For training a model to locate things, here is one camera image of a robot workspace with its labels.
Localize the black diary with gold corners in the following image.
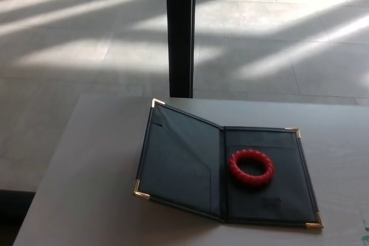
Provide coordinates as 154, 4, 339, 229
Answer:
132, 98, 324, 231

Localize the black vertical pillar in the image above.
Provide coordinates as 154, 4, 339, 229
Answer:
165, 0, 197, 99

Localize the red twisted ring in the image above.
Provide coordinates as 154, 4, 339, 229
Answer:
228, 148, 276, 188

